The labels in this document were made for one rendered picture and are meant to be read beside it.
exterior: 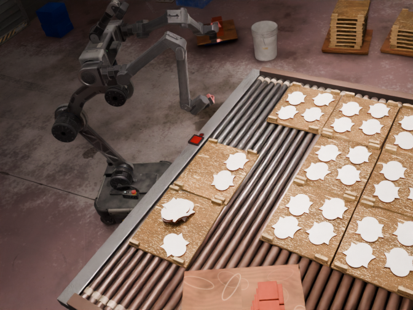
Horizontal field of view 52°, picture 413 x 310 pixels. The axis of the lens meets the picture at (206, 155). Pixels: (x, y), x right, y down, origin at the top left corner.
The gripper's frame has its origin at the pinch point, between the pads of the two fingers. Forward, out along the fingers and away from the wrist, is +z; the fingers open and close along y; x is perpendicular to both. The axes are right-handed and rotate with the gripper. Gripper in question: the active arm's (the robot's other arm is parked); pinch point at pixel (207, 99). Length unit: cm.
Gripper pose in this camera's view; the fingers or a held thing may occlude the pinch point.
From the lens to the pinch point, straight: 272.4
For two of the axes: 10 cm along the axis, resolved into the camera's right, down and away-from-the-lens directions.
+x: -5.2, -8.4, -1.7
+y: 7.4, -3.5, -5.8
